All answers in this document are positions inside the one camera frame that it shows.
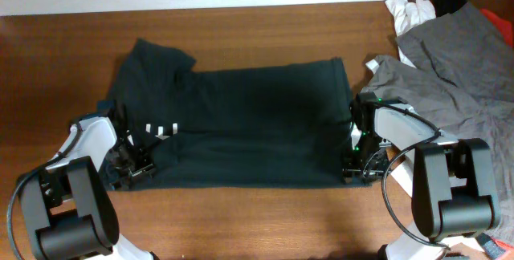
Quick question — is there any white garment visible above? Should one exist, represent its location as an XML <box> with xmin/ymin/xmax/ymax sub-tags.
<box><xmin>385</xmin><ymin>0</ymin><xmax>436</xmax><ymax>36</ymax></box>

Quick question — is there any grey t-shirt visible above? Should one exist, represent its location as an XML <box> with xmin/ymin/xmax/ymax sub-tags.
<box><xmin>362</xmin><ymin>2</ymin><xmax>513</xmax><ymax>244</ymax></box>

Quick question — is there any black garment at corner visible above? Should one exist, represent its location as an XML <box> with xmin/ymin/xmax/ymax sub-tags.
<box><xmin>431</xmin><ymin>0</ymin><xmax>467</xmax><ymax>17</ymax></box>

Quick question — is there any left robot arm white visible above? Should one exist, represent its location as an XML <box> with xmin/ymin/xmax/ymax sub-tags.
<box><xmin>6</xmin><ymin>108</ymin><xmax>157</xmax><ymax>260</ymax></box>

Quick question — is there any dark green Nike t-shirt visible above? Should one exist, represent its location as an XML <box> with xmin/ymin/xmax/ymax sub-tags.
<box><xmin>108</xmin><ymin>39</ymin><xmax>353</xmax><ymax>191</ymax></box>

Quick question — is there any red garment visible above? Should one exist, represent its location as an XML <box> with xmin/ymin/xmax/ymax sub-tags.
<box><xmin>480</xmin><ymin>9</ymin><xmax>513</xmax><ymax>47</ymax></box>

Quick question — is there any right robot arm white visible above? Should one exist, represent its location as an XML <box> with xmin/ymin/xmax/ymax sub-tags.
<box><xmin>342</xmin><ymin>92</ymin><xmax>500</xmax><ymax>259</ymax></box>

